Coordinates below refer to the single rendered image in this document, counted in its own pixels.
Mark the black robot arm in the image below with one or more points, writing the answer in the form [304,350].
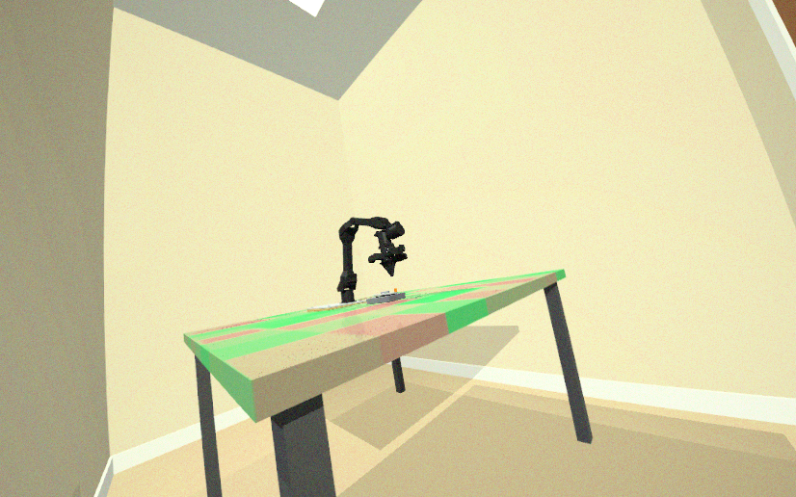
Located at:
[348,278]

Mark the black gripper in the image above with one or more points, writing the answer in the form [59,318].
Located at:
[386,262]

